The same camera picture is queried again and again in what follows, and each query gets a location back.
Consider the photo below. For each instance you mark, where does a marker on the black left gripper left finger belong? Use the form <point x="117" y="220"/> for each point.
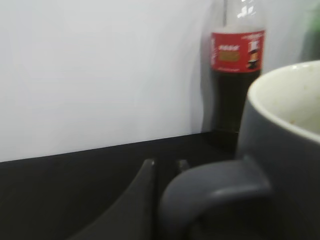
<point x="130" y="217"/>

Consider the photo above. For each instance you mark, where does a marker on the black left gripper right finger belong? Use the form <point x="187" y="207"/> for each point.
<point x="182" y="165"/>

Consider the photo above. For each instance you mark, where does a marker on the grey mug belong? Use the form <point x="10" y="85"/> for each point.
<point x="277" y="162"/>

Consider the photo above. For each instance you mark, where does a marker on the green sprite bottle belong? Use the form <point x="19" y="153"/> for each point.
<point x="310" y="50"/>

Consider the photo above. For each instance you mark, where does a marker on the cola bottle red label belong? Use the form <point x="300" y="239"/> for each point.
<point x="232" y="52"/>

